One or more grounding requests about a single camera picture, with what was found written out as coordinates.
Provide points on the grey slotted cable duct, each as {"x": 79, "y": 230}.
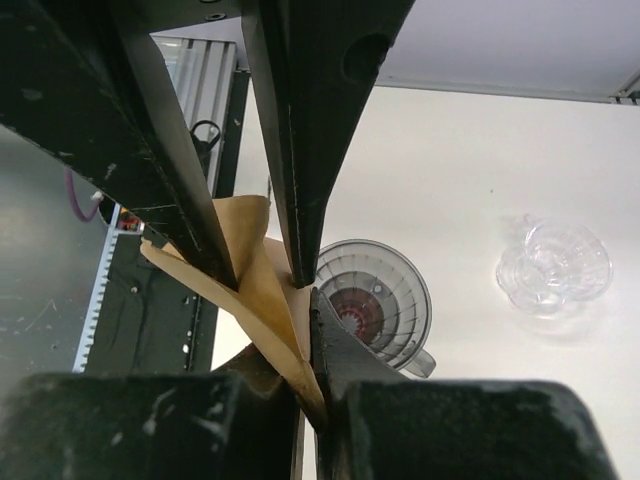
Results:
{"x": 87, "y": 336}

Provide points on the clear glass crystal dripper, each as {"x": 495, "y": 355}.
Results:
{"x": 550, "y": 266}

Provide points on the glass carafe red collar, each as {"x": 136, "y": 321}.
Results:
{"x": 360, "y": 312}

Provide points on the clear plastic coffee dripper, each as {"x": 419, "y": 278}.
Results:
{"x": 399, "y": 287}

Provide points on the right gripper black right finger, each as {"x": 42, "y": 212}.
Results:
{"x": 383, "y": 425}

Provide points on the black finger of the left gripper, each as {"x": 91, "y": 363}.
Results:
{"x": 85, "y": 82}
{"x": 313, "y": 66}

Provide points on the brown paper coffee filter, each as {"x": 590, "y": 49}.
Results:
{"x": 273, "y": 313}

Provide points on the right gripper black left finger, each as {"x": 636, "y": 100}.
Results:
{"x": 240, "y": 421}

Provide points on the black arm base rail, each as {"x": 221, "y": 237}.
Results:
{"x": 149, "y": 322}

